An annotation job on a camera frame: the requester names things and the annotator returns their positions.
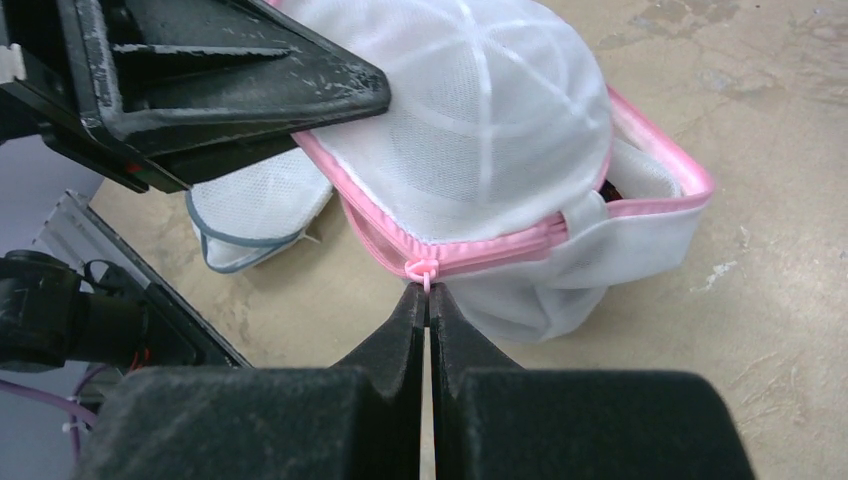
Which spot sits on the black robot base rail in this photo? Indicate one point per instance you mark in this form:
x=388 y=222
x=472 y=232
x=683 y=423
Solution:
x=176 y=333

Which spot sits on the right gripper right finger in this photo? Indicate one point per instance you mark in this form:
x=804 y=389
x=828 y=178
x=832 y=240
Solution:
x=494 y=419

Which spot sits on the pink-trimmed white mesh laundry bag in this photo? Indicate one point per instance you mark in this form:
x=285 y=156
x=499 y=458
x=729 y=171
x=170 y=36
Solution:
x=505 y=167

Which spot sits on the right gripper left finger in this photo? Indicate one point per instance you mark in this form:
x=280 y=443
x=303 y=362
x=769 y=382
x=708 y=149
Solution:
x=357 y=419

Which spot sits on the blue-trimmed white mesh laundry bag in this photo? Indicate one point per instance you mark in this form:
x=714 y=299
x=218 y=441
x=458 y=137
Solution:
x=246 y=217

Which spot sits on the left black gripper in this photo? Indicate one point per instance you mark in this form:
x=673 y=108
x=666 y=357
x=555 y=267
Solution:
x=170 y=94

